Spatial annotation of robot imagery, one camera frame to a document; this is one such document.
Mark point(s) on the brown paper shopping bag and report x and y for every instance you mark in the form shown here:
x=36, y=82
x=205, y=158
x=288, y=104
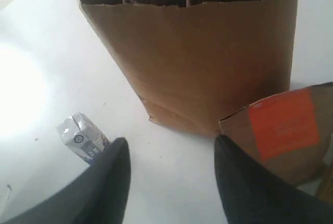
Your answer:
x=194, y=64

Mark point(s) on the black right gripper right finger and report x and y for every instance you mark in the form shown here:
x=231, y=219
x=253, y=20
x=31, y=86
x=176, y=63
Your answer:
x=251, y=194

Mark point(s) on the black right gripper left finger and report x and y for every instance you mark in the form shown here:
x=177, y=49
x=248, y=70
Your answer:
x=98, y=195

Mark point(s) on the spaghetti package dark blue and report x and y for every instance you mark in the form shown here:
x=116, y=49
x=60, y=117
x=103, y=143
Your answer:
x=324, y=191

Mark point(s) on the white blue milk carton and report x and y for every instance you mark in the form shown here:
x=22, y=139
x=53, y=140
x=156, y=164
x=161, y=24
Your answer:
x=82, y=137

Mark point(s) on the brown orange snack pouch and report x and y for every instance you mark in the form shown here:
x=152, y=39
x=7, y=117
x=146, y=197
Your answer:
x=288, y=133

